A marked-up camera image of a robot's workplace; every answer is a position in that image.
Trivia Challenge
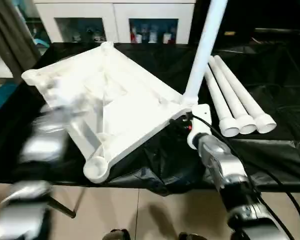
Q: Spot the white plastic table leg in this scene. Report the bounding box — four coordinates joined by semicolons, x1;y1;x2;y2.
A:
181;0;229;107
204;67;240;138
208;56;258;136
214;54;278;135

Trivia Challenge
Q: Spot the black table mat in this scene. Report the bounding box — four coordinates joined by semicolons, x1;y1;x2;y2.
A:
0;42;300;197

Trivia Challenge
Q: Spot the white display cabinet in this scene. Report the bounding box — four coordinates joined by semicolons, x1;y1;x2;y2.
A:
32;0;197;46

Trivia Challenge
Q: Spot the black left robot foot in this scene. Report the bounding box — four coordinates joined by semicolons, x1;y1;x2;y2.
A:
102;229;131;240

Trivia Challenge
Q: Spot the black cabinet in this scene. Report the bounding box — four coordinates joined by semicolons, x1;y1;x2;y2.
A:
190;0;300;46

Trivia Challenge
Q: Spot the blue floor mat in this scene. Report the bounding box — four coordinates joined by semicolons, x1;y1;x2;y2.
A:
0;82;18;112

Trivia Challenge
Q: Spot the grey curtain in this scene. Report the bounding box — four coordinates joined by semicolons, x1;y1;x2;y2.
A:
0;0;41;71

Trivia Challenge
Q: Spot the black table frame leg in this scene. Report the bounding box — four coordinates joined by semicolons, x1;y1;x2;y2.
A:
47;195;77;219

